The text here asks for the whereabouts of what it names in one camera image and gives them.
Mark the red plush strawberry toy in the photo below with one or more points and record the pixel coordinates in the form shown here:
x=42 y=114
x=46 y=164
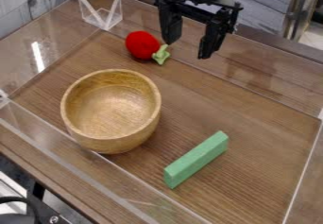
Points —
x=146 y=48

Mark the clear acrylic front panel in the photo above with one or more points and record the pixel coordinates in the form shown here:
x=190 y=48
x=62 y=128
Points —
x=103 y=192

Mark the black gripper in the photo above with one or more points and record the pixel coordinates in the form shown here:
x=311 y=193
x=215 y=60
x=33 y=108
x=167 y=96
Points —
x=218 y=13

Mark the clear acrylic corner bracket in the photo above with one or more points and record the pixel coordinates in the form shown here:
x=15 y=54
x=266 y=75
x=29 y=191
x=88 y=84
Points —
x=102 y=18

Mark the background metal table leg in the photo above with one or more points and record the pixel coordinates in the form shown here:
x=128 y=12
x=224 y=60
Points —
x=298 y=18

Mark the green rectangular block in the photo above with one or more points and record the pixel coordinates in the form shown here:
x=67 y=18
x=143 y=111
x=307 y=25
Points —
x=195 y=159

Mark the brown wooden bowl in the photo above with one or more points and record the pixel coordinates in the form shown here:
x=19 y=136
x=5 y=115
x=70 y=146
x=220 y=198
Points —
x=111 y=109

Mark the black metal table frame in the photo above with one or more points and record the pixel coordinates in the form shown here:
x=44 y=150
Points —
x=25 y=210

